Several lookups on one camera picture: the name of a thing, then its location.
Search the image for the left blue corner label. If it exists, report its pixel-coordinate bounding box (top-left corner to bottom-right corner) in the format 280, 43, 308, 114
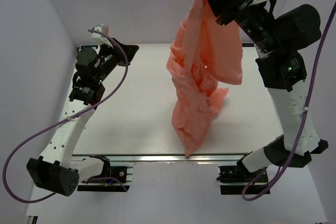
79, 45, 99, 50

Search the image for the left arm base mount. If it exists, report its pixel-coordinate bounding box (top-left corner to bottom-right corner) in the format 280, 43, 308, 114
71, 155, 133, 193

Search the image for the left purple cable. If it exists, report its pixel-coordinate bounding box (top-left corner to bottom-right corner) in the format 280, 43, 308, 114
2, 27, 130, 204

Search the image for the blue corner label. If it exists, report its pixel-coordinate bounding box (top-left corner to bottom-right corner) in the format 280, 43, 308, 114
79, 45, 99, 50
242, 43, 255, 47

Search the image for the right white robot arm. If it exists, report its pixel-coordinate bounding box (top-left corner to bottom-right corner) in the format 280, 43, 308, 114
207, 0, 328, 182

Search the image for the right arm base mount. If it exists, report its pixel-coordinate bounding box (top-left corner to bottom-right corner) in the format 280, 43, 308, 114
216, 166, 269, 195

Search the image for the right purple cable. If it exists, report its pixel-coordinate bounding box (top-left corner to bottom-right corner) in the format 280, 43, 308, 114
241, 0, 336, 201

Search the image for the front aluminium rail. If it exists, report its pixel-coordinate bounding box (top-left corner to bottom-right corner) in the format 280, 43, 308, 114
70, 153, 250, 164

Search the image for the right blue corner label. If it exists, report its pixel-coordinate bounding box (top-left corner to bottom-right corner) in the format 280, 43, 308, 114
242, 43, 255, 47

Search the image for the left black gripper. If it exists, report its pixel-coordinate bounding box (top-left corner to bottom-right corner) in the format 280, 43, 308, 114
94, 38, 138, 83

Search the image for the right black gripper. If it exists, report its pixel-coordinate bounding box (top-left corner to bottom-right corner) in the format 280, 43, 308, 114
199, 0, 280, 54

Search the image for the salmon pink jacket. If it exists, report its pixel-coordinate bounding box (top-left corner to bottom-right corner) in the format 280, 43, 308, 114
166, 0, 243, 157

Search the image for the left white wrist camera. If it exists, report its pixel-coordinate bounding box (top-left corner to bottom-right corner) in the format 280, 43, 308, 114
88, 24, 112, 46

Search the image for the purple cable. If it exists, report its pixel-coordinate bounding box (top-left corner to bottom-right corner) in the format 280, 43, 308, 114
241, 0, 336, 201
2, 27, 130, 204

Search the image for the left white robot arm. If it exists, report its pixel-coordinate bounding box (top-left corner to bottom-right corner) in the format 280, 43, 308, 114
26, 42, 139, 196

